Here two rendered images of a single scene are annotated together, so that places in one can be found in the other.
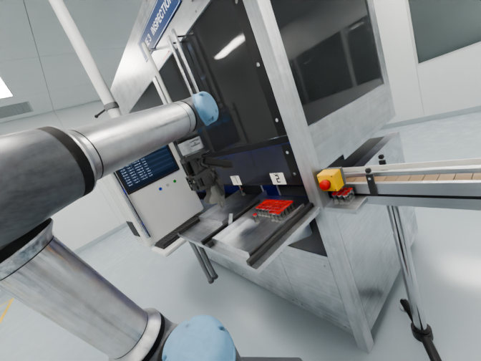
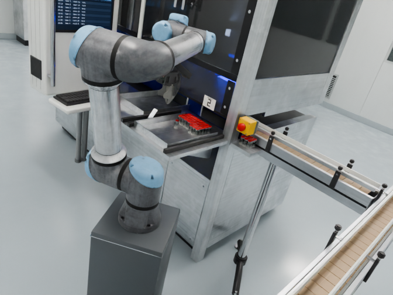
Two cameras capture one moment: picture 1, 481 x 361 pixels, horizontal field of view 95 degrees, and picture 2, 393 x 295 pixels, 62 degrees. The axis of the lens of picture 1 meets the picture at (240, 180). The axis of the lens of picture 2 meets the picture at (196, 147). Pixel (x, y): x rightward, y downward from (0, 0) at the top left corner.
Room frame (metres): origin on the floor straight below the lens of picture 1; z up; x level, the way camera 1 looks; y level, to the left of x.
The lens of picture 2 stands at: (-0.60, 0.30, 1.58)
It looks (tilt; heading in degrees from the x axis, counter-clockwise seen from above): 27 degrees down; 344
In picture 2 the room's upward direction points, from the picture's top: 13 degrees clockwise
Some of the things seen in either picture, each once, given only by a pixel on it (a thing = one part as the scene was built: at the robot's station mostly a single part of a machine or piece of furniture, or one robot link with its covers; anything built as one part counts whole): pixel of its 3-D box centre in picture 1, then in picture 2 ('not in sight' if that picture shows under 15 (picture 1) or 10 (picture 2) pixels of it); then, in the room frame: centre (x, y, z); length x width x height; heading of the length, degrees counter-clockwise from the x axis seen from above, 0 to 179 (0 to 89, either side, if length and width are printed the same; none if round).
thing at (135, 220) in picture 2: not in sight; (141, 208); (0.32, 0.19, 0.84); 0.15 x 0.15 x 0.10
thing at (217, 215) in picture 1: (232, 205); (153, 102); (1.23, 0.10, 0.90); 0.34 x 0.26 x 0.04; 124
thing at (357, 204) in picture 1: (347, 202); (248, 147); (0.82, -0.37, 0.87); 0.14 x 0.13 x 0.02; 124
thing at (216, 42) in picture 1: (231, 81); (220, 2); (1.07, -0.13, 1.51); 0.43 x 0.01 x 0.59; 34
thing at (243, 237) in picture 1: (258, 224); (176, 129); (0.88, 0.00, 0.90); 0.34 x 0.26 x 0.04; 124
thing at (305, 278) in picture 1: (265, 212); (165, 123); (1.97, -0.11, 0.44); 2.06 x 1.00 x 0.88; 34
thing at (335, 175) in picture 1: (331, 179); (247, 125); (0.81, -0.33, 1.00); 0.08 x 0.07 x 0.07; 124
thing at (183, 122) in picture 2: (270, 212); (189, 125); (0.93, -0.07, 0.90); 0.18 x 0.02 x 0.05; 34
